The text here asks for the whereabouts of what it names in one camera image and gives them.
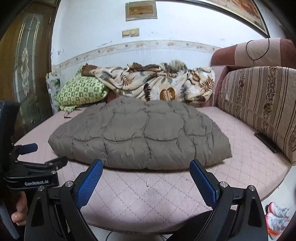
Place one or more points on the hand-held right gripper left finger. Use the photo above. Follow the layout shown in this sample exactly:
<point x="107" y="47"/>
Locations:
<point x="89" y="183"/>

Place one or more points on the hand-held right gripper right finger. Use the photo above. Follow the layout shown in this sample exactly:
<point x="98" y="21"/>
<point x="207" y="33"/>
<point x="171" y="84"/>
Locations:
<point x="203" y="183"/>

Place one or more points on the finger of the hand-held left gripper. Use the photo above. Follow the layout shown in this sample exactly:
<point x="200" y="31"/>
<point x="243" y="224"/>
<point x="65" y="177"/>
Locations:
<point x="29" y="148"/>
<point x="55" y="162"/>

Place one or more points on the grey-brown quilted hooded jacket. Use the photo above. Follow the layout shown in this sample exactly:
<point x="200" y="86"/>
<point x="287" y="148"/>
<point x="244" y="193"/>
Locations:
<point x="138" y="129"/>

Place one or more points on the person's left hand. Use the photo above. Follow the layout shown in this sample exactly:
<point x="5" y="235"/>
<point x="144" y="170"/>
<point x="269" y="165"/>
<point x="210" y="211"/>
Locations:
<point x="20" y="215"/>

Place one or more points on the pink quilted sofa bed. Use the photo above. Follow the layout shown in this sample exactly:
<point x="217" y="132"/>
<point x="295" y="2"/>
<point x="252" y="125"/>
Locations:
<point x="138" y="192"/>

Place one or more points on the floral plastic bag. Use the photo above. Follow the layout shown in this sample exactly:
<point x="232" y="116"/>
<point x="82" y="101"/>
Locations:
<point x="53" y="85"/>

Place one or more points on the green checked pillow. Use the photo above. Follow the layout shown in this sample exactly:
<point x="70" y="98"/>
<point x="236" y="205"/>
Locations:
<point x="81" y="90"/>

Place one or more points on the flat black device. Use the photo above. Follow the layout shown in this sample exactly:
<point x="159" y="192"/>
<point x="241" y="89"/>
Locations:
<point x="268" y="142"/>

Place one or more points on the white and orange sneaker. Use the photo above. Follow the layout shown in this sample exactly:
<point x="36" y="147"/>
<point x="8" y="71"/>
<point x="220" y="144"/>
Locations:
<point x="278" y="210"/>
<point x="275" y="224"/>

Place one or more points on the brown cushion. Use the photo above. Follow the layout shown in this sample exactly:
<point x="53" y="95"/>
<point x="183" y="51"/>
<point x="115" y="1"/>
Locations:
<point x="112" y="97"/>

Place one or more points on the wooden door with glass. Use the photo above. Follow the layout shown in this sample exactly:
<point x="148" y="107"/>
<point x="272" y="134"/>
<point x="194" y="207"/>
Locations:
<point x="11" y="58"/>

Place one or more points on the striped floral sofa cushion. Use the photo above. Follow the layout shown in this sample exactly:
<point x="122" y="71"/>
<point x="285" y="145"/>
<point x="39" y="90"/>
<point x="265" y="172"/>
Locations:
<point x="259" y="97"/>

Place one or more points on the leaf print blanket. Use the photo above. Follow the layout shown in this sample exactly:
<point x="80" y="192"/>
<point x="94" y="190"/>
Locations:
<point x="161" y="78"/>

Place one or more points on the beige wall switch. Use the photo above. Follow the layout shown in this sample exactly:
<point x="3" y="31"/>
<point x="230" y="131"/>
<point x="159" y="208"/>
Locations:
<point x="135" y="32"/>
<point x="126" y="33"/>

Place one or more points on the small framed wall picture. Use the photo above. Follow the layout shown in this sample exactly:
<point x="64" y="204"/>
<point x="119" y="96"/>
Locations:
<point x="141" y="10"/>

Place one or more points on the large framed wall picture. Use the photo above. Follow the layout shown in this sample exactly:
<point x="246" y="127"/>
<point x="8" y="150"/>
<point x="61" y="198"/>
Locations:
<point x="249" y="11"/>

